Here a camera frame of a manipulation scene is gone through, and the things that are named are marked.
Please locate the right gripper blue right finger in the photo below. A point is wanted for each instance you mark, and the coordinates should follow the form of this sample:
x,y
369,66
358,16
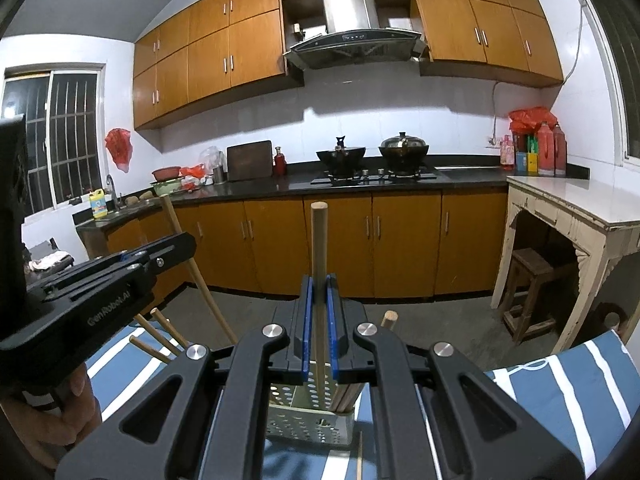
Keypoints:
x,y
436,415

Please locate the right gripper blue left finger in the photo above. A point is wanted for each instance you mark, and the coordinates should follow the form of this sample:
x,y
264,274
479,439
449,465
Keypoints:
x,y
204,416

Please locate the lower wooden kitchen cabinets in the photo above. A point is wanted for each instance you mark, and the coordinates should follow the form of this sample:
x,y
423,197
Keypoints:
x,y
380,246

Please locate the black wok with utensils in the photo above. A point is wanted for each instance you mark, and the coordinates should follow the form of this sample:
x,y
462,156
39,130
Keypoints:
x,y
342,162

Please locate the person's left hand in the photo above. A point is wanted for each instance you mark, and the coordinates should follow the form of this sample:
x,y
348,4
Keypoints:
x,y
40,431

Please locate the green perforated utensil holder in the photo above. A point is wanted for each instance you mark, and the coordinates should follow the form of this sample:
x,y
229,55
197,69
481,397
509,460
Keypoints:
x,y
302,414

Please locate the yellow detergent bottle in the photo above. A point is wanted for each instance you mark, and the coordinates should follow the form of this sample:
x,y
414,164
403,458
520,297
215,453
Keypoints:
x,y
97,201

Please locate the sink faucet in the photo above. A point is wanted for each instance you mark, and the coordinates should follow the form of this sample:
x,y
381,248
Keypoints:
x,y
111,191

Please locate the blue white striped tablecloth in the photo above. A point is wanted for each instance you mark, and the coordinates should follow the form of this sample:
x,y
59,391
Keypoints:
x,y
586,397

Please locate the wooden stool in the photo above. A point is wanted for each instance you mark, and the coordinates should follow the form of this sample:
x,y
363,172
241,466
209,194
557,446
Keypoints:
x,y
528,273

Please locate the green and red basins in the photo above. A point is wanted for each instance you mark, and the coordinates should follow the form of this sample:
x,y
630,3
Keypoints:
x,y
167,180

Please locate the red bottle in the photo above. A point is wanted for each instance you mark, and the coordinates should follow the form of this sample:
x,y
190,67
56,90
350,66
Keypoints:
x,y
279,168

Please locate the dark wooden cutting board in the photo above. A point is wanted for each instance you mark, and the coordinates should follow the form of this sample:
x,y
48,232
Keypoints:
x,y
250,161

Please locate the gas stove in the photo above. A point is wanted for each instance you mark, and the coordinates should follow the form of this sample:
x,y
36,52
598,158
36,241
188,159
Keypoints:
x,y
379,176

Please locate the left barred window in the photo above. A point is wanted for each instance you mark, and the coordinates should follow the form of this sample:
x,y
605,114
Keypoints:
x,y
60,108

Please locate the barred window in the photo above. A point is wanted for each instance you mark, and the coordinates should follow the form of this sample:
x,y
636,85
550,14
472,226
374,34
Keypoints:
x,y
618,32
60,108

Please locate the black wok with lid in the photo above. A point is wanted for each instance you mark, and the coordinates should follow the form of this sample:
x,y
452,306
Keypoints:
x,y
403,154

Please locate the white weathered side table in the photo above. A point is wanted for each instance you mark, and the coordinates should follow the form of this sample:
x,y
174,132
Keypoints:
x,y
600,220

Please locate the pink bottle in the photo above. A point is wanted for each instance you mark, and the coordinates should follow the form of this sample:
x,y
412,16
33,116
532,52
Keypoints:
x,y
507,152

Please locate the red thermos bottles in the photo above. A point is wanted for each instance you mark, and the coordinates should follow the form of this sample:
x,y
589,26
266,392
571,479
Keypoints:
x,y
552,146

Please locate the red plastic bag on bottles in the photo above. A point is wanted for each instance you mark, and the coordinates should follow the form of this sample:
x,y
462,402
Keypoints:
x,y
528,120

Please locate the steel range hood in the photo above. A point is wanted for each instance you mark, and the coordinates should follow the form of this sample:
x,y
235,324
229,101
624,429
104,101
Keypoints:
x,y
328,33

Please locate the right barred window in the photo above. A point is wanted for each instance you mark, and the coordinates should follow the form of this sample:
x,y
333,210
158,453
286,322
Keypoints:
x,y
618,32

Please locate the red plastic bag on wall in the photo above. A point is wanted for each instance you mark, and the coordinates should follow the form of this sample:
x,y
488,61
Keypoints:
x,y
118,144

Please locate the upper wooden wall cabinets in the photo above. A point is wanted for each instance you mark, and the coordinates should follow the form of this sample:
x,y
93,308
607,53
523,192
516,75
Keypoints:
x,y
215,52

